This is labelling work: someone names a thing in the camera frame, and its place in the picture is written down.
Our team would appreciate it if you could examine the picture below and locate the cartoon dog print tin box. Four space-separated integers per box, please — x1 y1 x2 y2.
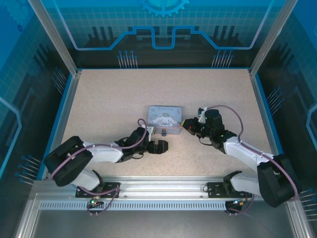
146 105 185 137

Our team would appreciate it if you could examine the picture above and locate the clear panel with gear print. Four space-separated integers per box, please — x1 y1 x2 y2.
39 0 276 69

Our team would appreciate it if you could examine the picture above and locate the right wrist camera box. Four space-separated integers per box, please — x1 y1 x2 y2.
197 106 208 122

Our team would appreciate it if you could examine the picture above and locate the aluminium mounting rail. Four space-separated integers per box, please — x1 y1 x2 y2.
31 176 298 199

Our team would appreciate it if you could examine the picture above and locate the slotted grey cable duct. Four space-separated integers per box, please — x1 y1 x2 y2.
39 201 230 211

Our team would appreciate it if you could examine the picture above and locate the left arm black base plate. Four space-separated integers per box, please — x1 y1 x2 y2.
75 182 121 199

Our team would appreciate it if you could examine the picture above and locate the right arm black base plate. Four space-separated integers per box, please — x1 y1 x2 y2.
206 182 253 199

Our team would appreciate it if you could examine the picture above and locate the lit cable connector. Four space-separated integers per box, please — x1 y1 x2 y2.
232 197 249 207
89 196 104 208

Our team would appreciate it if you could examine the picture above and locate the aluminium frame post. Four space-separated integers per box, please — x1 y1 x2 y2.
27 0 83 76
248 0 298 77

